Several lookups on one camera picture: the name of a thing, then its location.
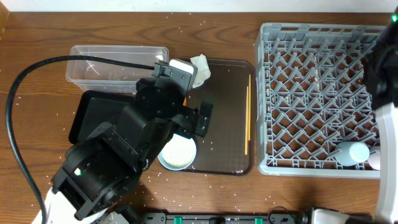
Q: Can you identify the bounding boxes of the dark brown serving tray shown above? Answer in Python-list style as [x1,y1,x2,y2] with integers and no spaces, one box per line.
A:
[184,59,256,176]

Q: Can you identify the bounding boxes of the light blue rice bowl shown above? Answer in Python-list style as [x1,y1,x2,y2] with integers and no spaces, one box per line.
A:
[158,134,197,170]

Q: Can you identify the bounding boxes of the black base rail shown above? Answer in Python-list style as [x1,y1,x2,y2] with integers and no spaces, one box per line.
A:
[96,203,374,224]

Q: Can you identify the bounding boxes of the small blue cup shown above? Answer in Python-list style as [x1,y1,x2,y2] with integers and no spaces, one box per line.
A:
[335,141,370,166]

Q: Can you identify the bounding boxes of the grey dishwasher rack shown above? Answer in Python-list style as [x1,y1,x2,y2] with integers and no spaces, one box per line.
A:
[254,23,384,179]

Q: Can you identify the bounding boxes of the black plastic bin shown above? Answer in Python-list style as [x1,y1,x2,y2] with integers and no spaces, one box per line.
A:
[68,90,134,144]

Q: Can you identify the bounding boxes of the clear plastic bin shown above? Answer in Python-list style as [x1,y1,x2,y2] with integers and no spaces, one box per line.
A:
[65,45,169,94]

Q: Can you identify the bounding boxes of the crumpled white napkin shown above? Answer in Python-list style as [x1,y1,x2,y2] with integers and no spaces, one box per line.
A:
[190,54,211,88]

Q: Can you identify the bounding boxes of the pink cup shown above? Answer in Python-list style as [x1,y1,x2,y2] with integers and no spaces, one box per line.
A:
[368,151,381,170]

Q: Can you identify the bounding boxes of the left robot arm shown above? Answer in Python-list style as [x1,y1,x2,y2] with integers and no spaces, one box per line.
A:
[34,78,213,223]

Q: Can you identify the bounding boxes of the wooden chopstick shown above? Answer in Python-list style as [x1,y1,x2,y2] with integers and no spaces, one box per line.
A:
[246,74,251,142]
[244,86,249,156]

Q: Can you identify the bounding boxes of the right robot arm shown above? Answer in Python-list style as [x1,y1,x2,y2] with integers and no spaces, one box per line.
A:
[364,10,397,223]

